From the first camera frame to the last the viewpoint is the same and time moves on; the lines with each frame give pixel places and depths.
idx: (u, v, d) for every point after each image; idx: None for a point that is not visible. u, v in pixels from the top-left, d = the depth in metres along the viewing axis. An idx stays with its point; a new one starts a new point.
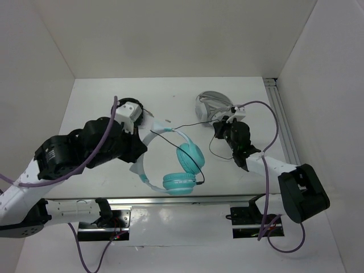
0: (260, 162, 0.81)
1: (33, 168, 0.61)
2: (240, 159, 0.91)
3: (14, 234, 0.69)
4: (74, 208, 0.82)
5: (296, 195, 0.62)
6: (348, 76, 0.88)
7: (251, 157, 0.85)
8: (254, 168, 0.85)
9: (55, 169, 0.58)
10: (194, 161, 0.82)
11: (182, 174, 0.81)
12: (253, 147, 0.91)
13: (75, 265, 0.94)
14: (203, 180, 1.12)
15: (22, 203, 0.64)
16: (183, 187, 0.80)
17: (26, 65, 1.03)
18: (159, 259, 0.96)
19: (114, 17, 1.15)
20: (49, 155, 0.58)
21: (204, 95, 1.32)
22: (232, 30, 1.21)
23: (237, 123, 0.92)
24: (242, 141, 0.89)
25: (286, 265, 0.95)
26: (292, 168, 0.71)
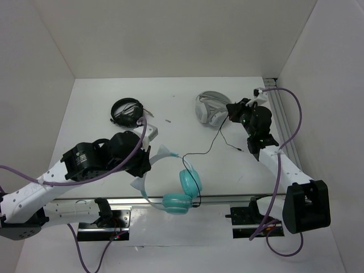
0: (274, 158, 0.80)
1: (60, 168, 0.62)
2: (254, 147, 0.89)
3: (13, 235, 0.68)
4: (72, 209, 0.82)
5: (298, 211, 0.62)
6: (348, 76, 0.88)
7: (267, 150, 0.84)
8: (267, 162, 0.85)
9: (82, 173, 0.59)
10: (196, 185, 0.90)
11: (182, 195, 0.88)
12: (270, 135, 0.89)
13: (75, 265, 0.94)
14: (198, 203, 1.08)
15: (37, 203, 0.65)
16: (179, 206, 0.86)
17: (25, 63, 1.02)
18: (160, 259, 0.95)
19: (114, 17, 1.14)
20: (78, 160, 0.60)
21: (204, 95, 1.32)
22: (232, 29, 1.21)
23: (260, 108, 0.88)
24: (261, 128, 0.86)
25: (286, 265, 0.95)
26: (305, 180, 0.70)
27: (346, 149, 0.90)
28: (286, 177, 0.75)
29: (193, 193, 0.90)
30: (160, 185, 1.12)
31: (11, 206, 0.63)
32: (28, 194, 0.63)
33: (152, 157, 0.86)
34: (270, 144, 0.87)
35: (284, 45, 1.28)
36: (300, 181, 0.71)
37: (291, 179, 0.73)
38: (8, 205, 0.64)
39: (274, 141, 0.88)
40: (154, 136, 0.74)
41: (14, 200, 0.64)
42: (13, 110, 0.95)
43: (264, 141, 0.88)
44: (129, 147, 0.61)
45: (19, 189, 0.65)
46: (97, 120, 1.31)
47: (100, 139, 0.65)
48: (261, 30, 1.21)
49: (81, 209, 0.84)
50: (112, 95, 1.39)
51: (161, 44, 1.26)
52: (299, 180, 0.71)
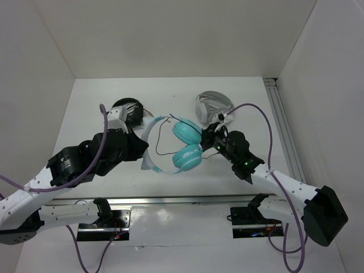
0: (270, 179, 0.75)
1: (45, 174, 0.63)
2: (243, 173, 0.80)
3: (7, 240, 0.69)
4: (69, 211, 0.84)
5: (323, 226, 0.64)
6: (347, 77, 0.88)
7: (258, 173, 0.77)
8: (261, 184, 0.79)
9: (67, 178, 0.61)
10: (194, 132, 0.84)
11: (186, 148, 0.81)
12: (251, 153, 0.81)
13: (75, 265, 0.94)
14: (198, 203, 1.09)
15: (27, 209, 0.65)
16: (194, 157, 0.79)
17: (25, 64, 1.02)
18: (160, 259, 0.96)
19: (114, 17, 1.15)
20: (62, 165, 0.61)
21: (204, 95, 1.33)
22: (232, 29, 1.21)
23: (232, 133, 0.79)
24: (243, 151, 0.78)
25: (286, 266, 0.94)
26: (312, 193, 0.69)
27: (346, 150, 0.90)
28: (293, 196, 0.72)
29: (194, 138, 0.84)
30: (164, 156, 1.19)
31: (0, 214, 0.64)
32: (16, 201, 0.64)
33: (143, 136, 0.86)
34: (257, 164, 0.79)
35: (284, 45, 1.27)
36: (309, 196, 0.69)
37: (300, 196, 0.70)
38: None
39: (259, 160, 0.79)
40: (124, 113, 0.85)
41: (3, 207, 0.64)
42: (13, 111, 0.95)
43: (249, 163, 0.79)
44: (111, 148, 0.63)
45: (8, 196, 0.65)
46: (97, 120, 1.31)
47: (85, 141, 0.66)
48: (261, 30, 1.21)
49: (78, 210, 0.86)
50: (112, 95, 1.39)
51: (161, 44, 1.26)
52: (307, 195, 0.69)
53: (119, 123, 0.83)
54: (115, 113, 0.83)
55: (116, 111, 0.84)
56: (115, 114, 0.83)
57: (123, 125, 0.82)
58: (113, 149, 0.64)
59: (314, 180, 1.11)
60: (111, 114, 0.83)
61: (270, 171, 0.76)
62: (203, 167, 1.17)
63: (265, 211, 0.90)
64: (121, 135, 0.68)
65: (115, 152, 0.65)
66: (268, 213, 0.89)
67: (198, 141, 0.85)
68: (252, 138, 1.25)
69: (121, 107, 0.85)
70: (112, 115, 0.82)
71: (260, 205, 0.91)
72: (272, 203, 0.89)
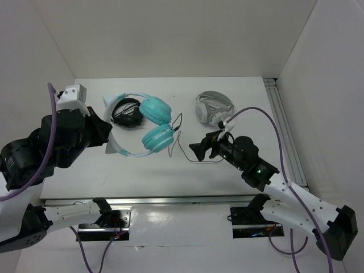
0: (288, 193, 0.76)
1: (1, 181, 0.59)
2: (255, 180, 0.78)
3: (17, 246, 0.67)
4: (74, 211, 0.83)
5: (343, 245, 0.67)
6: (347, 77, 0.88)
7: (275, 186, 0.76)
8: (276, 196, 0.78)
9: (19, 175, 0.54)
10: (162, 112, 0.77)
11: (157, 128, 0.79)
12: (261, 158, 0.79)
13: (76, 265, 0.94)
14: (198, 203, 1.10)
15: (8, 216, 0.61)
16: (164, 139, 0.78)
17: (25, 64, 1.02)
18: (159, 260, 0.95)
19: (114, 17, 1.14)
20: (8, 162, 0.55)
21: (204, 95, 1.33)
22: (231, 30, 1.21)
23: (238, 140, 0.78)
24: (253, 157, 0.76)
25: (286, 267, 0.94)
26: (333, 215, 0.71)
27: (346, 150, 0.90)
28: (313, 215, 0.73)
29: (165, 118, 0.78)
30: None
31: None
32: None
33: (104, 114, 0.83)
34: (271, 174, 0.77)
35: (285, 44, 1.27)
36: (331, 217, 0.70)
37: (321, 216, 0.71)
38: None
39: (268, 164, 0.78)
40: (82, 92, 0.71)
41: None
42: (13, 111, 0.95)
43: (262, 170, 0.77)
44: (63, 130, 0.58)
45: None
46: None
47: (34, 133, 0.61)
48: (261, 29, 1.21)
49: (81, 209, 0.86)
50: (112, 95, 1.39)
51: (161, 44, 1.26)
52: (329, 216, 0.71)
53: (78, 104, 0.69)
54: (71, 94, 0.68)
55: (73, 90, 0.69)
56: (71, 94, 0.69)
57: (82, 108, 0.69)
58: (67, 131, 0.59)
59: (314, 180, 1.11)
60: (66, 94, 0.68)
61: (288, 185, 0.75)
62: (203, 166, 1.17)
63: (268, 215, 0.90)
64: (74, 114, 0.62)
65: (73, 136, 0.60)
66: (272, 218, 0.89)
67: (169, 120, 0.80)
68: (253, 138, 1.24)
69: (78, 86, 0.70)
70: (67, 96, 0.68)
71: (263, 210, 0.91)
72: (276, 208, 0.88)
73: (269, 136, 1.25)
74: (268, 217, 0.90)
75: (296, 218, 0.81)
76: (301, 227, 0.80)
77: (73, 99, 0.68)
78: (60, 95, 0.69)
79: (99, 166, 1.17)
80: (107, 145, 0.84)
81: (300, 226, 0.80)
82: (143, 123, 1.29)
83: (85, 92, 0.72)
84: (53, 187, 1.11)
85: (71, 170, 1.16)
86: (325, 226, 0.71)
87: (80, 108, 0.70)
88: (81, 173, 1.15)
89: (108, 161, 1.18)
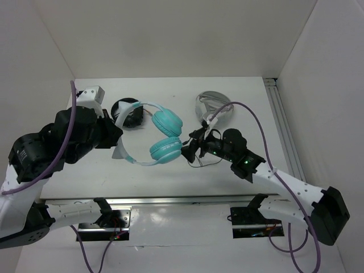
0: (273, 180, 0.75)
1: (11, 174, 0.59)
2: (244, 171, 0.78)
3: (20, 242, 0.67)
4: (75, 210, 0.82)
5: (331, 228, 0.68)
6: (347, 77, 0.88)
7: (261, 174, 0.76)
8: (264, 184, 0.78)
9: (31, 168, 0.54)
10: (174, 124, 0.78)
11: (166, 139, 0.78)
12: (249, 151, 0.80)
13: (76, 265, 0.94)
14: (198, 203, 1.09)
15: (15, 211, 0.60)
16: (172, 151, 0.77)
17: (24, 64, 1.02)
18: (159, 260, 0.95)
19: (114, 17, 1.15)
20: (21, 155, 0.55)
21: (204, 95, 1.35)
22: (232, 29, 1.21)
23: (226, 133, 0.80)
24: (242, 148, 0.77)
25: (286, 266, 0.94)
26: (318, 195, 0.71)
27: (346, 149, 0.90)
28: (300, 198, 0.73)
29: (175, 129, 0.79)
30: (155, 139, 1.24)
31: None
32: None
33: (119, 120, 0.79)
34: (258, 164, 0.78)
35: (285, 44, 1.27)
36: (315, 198, 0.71)
37: (307, 198, 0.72)
38: None
39: (256, 156, 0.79)
40: (100, 94, 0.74)
41: None
42: (13, 110, 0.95)
43: (249, 161, 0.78)
44: (77, 126, 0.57)
45: None
46: None
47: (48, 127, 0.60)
48: (261, 29, 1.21)
49: (82, 208, 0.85)
50: (112, 95, 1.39)
51: (161, 44, 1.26)
52: (314, 198, 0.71)
53: (95, 104, 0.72)
54: (90, 94, 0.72)
55: (91, 91, 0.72)
56: (90, 94, 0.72)
57: (97, 108, 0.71)
58: (82, 127, 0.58)
59: (314, 180, 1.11)
60: (85, 93, 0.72)
61: (273, 171, 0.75)
62: (203, 166, 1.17)
63: (265, 212, 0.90)
64: (87, 110, 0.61)
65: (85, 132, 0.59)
66: (269, 214, 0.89)
67: (178, 133, 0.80)
68: (253, 137, 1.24)
69: (97, 87, 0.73)
70: (86, 95, 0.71)
71: (260, 207, 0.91)
72: (272, 204, 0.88)
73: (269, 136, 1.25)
74: (266, 215, 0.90)
75: (289, 209, 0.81)
76: (294, 217, 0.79)
77: (90, 98, 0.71)
78: (79, 94, 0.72)
79: (99, 166, 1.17)
80: (115, 149, 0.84)
81: (293, 215, 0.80)
82: (143, 123, 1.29)
83: (103, 95, 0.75)
84: (53, 187, 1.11)
85: (71, 170, 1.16)
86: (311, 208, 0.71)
87: (96, 108, 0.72)
88: (81, 172, 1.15)
89: (108, 161, 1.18)
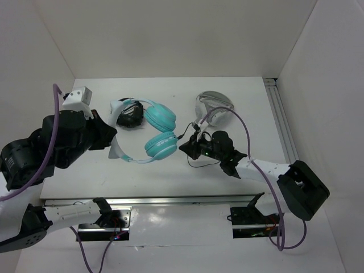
0: (250, 166, 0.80)
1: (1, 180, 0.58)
2: (231, 169, 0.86)
3: (17, 246, 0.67)
4: (73, 211, 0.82)
5: (299, 195, 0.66)
6: (348, 77, 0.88)
7: (240, 164, 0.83)
8: (248, 176, 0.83)
9: (20, 175, 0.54)
10: (167, 119, 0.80)
11: (160, 135, 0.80)
12: (237, 151, 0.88)
13: (76, 265, 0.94)
14: (198, 203, 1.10)
15: (8, 216, 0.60)
16: (166, 146, 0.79)
17: (24, 65, 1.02)
18: (159, 260, 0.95)
19: (114, 17, 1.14)
20: (9, 162, 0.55)
21: (204, 95, 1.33)
22: (232, 29, 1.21)
23: (214, 133, 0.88)
24: (227, 148, 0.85)
25: (286, 266, 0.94)
26: (285, 168, 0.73)
27: (346, 150, 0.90)
28: (270, 176, 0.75)
29: (168, 124, 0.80)
30: None
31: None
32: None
33: (111, 118, 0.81)
34: (242, 158, 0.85)
35: (285, 44, 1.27)
36: (282, 170, 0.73)
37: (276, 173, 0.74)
38: None
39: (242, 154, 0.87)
40: (87, 94, 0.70)
41: None
42: (13, 111, 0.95)
43: (236, 159, 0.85)
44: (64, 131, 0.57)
45: None
46: None
47: (36, 132, 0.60)
48: (261, 29, 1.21)
49: (81, 209, 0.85)
50: (112, 95, 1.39)
51: (161, 44, 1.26)
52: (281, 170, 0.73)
53: (82, 106, 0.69)
54: (76, 96, 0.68)
55: (78, 92, 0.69)
56: (76, 96, 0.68)
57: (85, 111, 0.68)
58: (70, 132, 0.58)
59: None
60: (71, 95, 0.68)
61: (249, 160, 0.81)
62: (203, 166, 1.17)
63: (261, 207, 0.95)
64: (75, 114, 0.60)
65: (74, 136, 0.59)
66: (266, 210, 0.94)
67: (172, 128, 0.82)
68: (253, 138, 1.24)
69: (83, 88, 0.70)
70: (73, 98, 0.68)
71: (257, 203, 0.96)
72: (265, 197, 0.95)
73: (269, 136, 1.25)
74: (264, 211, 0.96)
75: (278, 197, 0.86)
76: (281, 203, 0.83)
77: (77, 100, 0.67)
78: (65, 96, 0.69)
79: (99, 166, 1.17)
80: (110, 149, 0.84)
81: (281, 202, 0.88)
82: (143, 123, 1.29)
83: (90, 96, 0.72)
84: (53, 187, 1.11)
85: (72, 170, 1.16)
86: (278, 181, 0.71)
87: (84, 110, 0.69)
88: (81, 172, 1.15)
89: (107, 161, 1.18)
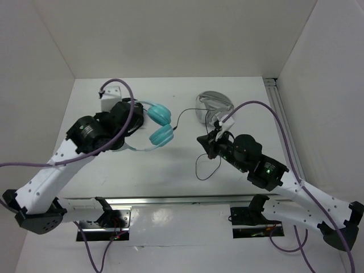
0: (301, 194, 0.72)
1: (68, 147, 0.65)
2: (263, 180, 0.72)
3: (37, 228, 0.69)
4: (82, 203, 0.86)
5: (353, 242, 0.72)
6: (348, 77, 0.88)
7: (289, 188, 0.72)
8: (288, 197, 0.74)
9: (92, 144, 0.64)
10: (167, 112, 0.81)
11: (162, 127, 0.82)
12: (264, 155, 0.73)
13: (75, 265, 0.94)
14: (198, 203, 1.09)
15: (54, 186, 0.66)
16: (170, 136, 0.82)
17: (25, 65, 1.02)
18: (159, 260, 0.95)
19: (114, 17, 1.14)
20: (85, 131, 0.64)
21: (204, 95, 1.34)
22: (232, 30, 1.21)
23: (237, 138, 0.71)
24: (257, 155, 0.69)
25: (288, 266, 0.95)
26: (346, 210, 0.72)
27: (346, 150, 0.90)
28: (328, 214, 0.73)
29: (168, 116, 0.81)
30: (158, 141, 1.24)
31: (28, 197, 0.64)
32: (42, 180, 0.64)
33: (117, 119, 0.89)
34: (282, 173, 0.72)
35: (285, 44, 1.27)
36: (346, 216, 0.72)
37: (336, 215, 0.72)
38: (24, 197, 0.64)
39: (273, 160, 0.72)
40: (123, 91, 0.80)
41: (29, 190, 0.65)
42: (13, 111, 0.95)
43: (271, 169, 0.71)
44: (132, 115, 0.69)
45: (32, 179, 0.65)
46: None
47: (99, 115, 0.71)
48: (261, 30, 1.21)
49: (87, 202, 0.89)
50: None
51: (161, 44, 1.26)
52: (344, 215, 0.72)
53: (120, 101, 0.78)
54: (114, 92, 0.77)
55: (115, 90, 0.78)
56: (114, 92, 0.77)
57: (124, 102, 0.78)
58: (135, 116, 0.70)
59: (314, 180, 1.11)
60: (109, 92, 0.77)
61: (301, 185, 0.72)
62: (203, 166, 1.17)
63: (269, 216, 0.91)
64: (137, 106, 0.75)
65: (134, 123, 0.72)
66: (273, 217, 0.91)
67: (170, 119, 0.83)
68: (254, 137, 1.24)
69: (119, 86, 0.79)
70: (111, 94, 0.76)
71: (264, 211, 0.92)
72: (277, 208, 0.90)
73: (270, 136, 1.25)
74: (269, 217, 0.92)
75: (300, 216, 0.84)
76: (305, 223, 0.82)
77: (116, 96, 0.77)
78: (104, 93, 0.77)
79: (99, 166, 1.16)
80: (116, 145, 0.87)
81: (304, 222, 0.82)
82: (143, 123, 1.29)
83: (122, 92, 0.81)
84: None
85: None
86: (340, 225, 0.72)
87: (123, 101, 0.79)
88: (81, 172, 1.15)
89: (107, 161, 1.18)
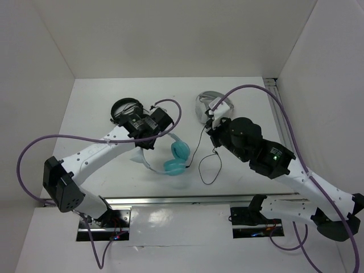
0: (307, 184, 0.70)
1: (121, 131, 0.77)
2: (267, 166, 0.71)
3: (62, 202, 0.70)
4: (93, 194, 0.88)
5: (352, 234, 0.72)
6: (348, 77, 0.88)
7: (295, 176, 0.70)
8: (293, 186, 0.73)
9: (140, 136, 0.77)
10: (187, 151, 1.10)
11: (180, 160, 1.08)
12: (265, 140, 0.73)
13: (75, 265, 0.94)
14: (198, 203, 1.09)
15: (98, 162, 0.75)
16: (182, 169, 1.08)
17: (25, 65, 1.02)
18: (159, 260, 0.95)
19: (114, 17, 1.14)
20: (136, 123, 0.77)
21: (204, 95, 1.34)
22: (232, 30, 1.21)
23: (234, 123, 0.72)
24: (255, 139, 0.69)
25: (287, 265, 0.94)
26: (351, 202, 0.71)
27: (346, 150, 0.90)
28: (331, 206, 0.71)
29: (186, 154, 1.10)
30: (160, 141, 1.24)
31: (76, 165, 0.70)
32: (92, 153, 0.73)
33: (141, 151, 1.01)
34: (288, 161, 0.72)
35: (285, 44, 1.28)
36: (350, 209, 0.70)
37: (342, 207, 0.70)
38: (71, 164, 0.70)
39: (274, 144, 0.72)
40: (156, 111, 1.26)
41: (78, 158, 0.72)
42: (13, 111, 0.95)
43: (278, 156, 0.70)
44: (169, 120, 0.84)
45: (81, 151, 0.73)
46: (97, 120, 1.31)
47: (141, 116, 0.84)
48: (261, 30, 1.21)
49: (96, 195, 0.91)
50: (112, 95, 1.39)
51: (161, 44, 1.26)
52: (348, 208, 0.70)
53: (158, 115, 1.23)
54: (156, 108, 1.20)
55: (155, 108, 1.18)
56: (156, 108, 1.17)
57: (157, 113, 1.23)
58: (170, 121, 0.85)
59: None
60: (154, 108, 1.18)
61: (308, 174, 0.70)
62: (204, 166, 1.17)
63: (268, 214, 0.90)
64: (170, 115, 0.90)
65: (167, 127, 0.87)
66: (271, 215, 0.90)
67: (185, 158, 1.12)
68: None
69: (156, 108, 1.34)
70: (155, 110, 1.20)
71: (262, 209, 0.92)
72: (274, 205, 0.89)
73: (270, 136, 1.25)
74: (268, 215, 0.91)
75: (294, 210, 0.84)
76: (300, 218, 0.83)
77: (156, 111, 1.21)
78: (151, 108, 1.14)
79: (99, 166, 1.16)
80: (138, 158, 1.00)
81: (298, 215, 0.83)
82: None
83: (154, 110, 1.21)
84: None
85: None
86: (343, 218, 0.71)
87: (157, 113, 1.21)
88: None
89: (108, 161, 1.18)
